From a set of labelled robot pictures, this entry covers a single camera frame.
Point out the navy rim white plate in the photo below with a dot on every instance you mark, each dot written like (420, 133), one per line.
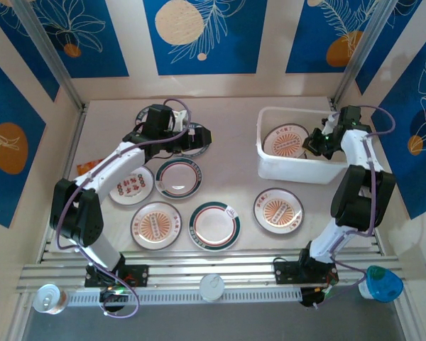
(141, 115)
(199, 152)

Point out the white plastic bin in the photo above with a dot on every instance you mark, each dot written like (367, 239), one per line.
(294, 170)

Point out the orange sunburst plate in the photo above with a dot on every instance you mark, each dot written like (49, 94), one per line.
(280, 142)
(277, 213)
(156, 226)

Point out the green rim white plate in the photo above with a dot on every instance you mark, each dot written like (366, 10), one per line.
(179, 177)
(214, 226)

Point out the red character white plate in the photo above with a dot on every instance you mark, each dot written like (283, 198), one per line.
(135, 186)

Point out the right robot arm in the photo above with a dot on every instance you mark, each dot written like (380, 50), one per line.
(362, 199)

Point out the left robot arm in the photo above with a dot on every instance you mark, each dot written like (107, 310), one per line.
(78, 216)

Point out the orange snack packet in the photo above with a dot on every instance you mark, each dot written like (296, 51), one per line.
(88, 166)

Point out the black controller board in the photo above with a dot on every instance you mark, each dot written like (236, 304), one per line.
(310, 296)
(113, 295)

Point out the blue plastic cup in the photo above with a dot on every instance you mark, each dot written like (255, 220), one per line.
(381, 286)

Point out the open tin can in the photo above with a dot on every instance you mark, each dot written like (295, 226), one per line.
(48, 300)

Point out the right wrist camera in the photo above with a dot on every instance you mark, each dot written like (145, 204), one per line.
(329, 122)

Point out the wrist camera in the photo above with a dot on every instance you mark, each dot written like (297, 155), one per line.
(329, 122)
(180, 119)

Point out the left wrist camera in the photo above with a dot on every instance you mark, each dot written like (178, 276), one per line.
(180, 119)

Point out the aluminium frame post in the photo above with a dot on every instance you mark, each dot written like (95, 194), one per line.
(362, 53)
(49, 57)

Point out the aluminium side rail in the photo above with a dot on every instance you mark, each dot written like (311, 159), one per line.
(76, 142)
(376, 243)

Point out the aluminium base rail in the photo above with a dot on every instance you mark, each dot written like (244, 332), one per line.
(199, 270)

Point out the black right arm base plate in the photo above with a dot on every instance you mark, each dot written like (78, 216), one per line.
(285, 273)

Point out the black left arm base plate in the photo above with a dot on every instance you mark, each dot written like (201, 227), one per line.
(138, 275)

